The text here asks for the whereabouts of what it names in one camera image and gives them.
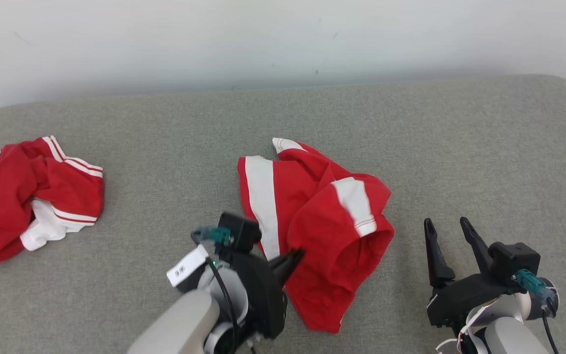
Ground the black left camera cable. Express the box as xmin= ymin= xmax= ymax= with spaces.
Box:
xmin=191 ymin=229 xmax=259 ymax=354

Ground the black right camera cable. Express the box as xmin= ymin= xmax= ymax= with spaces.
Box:
xmin=541 ymin=300 xmax=560 ymax=354

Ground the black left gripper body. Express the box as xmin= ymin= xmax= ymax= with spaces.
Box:
xmin=217 ymin=248 xmax=288 ymax=341

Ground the teal left camera connector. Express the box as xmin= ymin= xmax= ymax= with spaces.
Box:
xmin=199 ymin=226 xmax=234 ymax=245

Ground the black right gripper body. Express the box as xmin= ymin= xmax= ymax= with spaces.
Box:
xmin=426 ymin=273 xmax=514 ymax=328

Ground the teal camera connector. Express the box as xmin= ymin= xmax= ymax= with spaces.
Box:
xmin=199 ymin=226 xmax=234 ymax=245
xmin=513 ymin=269 xmax=556 ymax=305

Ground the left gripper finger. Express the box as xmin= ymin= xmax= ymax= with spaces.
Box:
xmin=269 ymin=248 xmax=306 ymax=287

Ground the teal right camera connector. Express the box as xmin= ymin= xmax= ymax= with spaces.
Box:
xmin=513 ymin=269 xmax=556 ymax=305

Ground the red shorts white side stripe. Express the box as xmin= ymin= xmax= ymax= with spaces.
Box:
xmin=237 ymin=138 xmax=395 ymax=334

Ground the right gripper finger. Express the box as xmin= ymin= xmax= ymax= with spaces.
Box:
xmin=460 ymin=217 xmax=494 ymax=276
xmin=424 ymin=218 xmax=455 ymax=288

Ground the white paper label tag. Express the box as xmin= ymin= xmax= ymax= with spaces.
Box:
xmin=167 ymin=244 xmax=210 ymax=288

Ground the black camera cable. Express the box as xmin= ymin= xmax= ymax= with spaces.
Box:
xmin=191 ymin=229 xmax=259 ymax=354
xmin=541 ymin=300 xmax=560 ymax=354

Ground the red basketball jersey white trim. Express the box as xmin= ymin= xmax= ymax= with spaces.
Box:
xmin=0 ymin=136 xmax=105 ymax=274

